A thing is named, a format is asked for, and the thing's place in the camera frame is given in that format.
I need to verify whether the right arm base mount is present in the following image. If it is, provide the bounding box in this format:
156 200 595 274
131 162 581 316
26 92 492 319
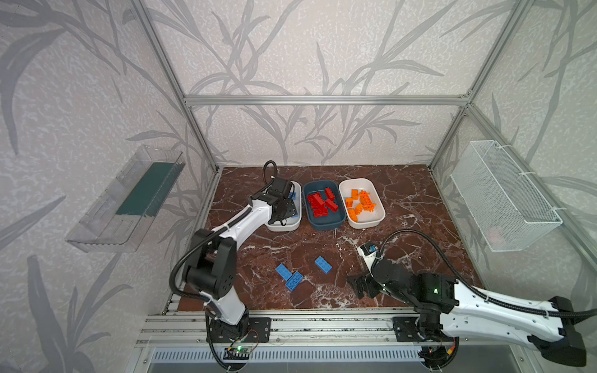
392 315 450 343

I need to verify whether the clear wall shelf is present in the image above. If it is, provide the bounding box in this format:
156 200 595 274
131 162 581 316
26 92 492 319
65 145 186 253

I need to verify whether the left white plastic bin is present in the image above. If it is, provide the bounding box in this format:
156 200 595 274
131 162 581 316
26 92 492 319
265 180 303 233

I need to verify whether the white plastic bin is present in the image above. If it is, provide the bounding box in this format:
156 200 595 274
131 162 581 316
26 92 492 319
265 180 303 233
339 178 386 229

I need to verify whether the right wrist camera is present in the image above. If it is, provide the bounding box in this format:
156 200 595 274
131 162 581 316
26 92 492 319
357 242 380 271

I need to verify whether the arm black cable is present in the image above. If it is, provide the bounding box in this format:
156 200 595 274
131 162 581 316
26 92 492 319
169 160 281 302
377 228 597 320

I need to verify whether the teal plastic bin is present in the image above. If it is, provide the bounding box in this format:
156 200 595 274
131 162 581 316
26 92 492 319
303 180 347 231

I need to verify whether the red brick sloped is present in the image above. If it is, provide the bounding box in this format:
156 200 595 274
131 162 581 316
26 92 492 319
307 195 318 209

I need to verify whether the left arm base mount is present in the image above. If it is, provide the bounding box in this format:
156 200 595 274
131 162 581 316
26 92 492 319
208 316 272 343

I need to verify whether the right white plastic bin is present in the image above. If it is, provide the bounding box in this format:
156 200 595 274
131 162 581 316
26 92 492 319
339 178 386 229

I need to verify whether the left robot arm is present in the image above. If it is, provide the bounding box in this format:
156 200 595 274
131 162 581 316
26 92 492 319
169 177 297 326

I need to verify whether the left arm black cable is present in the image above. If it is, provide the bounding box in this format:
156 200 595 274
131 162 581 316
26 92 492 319
169 160 281 302

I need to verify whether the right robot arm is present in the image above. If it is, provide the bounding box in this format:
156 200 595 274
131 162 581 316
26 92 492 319
347 254 587 367

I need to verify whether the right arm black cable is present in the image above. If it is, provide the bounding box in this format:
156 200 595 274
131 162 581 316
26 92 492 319
377 228 597 320

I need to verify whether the orange lego chassis plate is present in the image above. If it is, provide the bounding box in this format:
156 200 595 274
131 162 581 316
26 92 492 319
359 191 376 212

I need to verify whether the green circuit board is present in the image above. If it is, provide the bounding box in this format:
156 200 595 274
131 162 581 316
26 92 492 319
223 346 252 361

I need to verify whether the white wire basket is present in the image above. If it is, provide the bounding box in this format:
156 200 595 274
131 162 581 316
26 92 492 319
451 140 563 253

